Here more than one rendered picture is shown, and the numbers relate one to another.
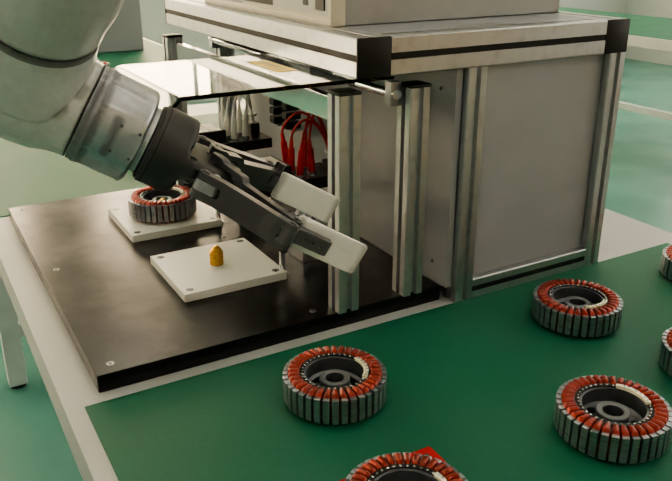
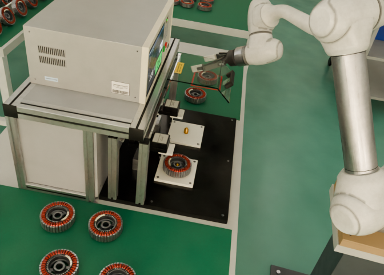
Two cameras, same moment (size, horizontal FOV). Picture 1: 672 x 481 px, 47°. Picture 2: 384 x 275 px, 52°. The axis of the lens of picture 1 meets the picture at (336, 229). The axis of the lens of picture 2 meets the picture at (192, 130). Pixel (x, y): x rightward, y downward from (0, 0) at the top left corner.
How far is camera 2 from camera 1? 2.45 m
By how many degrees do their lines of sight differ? 114
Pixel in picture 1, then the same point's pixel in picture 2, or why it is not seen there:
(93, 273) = (218, 152)
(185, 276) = (198, 132)
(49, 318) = (236, 150)
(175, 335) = (214, 119)
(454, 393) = not seen: hidden behind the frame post
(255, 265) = (177, 126)
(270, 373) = (200, 108)
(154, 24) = not seen: outside the picture
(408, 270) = not seen: hidden behind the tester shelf
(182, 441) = (227, 105)
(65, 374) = (239, 130)
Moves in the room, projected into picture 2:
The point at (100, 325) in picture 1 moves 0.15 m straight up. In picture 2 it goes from (228, 131) to (234, 104)
